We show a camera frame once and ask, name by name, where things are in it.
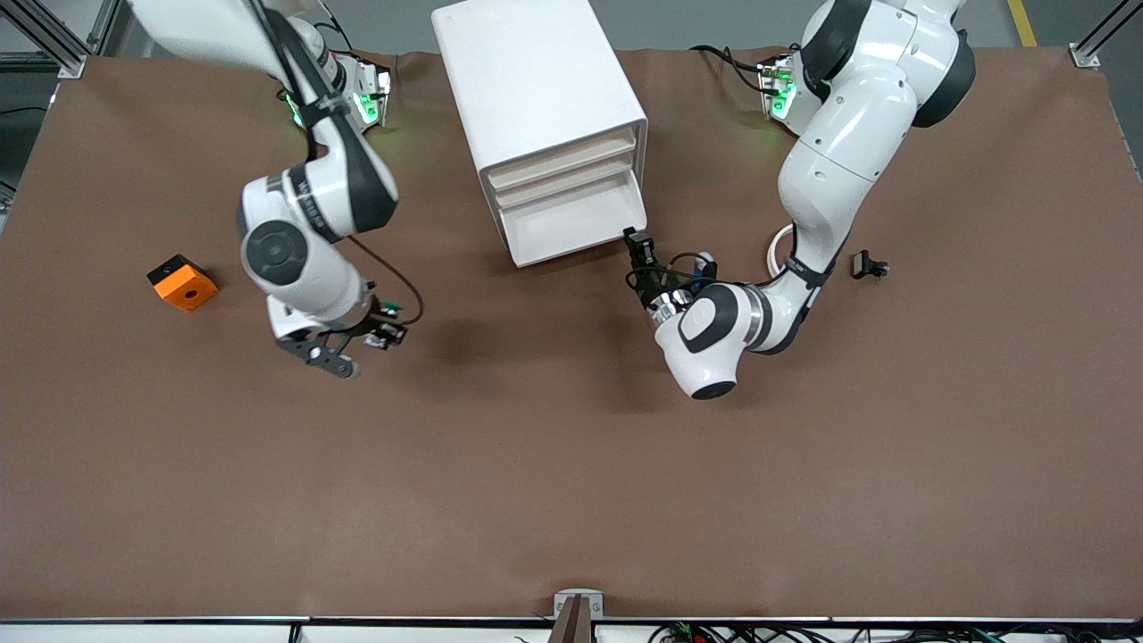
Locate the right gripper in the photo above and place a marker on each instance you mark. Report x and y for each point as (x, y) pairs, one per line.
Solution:
(379, 322)

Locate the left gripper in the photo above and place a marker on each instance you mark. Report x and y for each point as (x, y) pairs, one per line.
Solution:
(651, 282)

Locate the green push button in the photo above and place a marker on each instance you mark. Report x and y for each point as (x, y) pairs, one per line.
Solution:
(390, 311)

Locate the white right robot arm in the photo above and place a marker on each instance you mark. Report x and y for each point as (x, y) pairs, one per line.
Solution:
(295, 250)

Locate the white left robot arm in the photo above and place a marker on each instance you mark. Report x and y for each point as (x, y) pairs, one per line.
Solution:
(848, 134)

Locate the orange box with black base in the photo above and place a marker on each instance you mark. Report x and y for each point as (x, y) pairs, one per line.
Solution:
(186, 288)

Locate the brown table mat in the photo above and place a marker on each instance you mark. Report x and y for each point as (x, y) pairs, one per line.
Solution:
(571, 446)

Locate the small black clip component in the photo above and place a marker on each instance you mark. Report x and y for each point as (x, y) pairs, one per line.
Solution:
(864, 264)

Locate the grey metal bracket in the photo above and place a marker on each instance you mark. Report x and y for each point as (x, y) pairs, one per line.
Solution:
(563, 597)

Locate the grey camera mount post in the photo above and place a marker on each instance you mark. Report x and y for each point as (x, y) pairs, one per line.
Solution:
(571, 630)

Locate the aluminium frame post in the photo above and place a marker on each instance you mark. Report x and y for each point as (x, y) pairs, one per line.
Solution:
(1085, 55)
(76, 64)

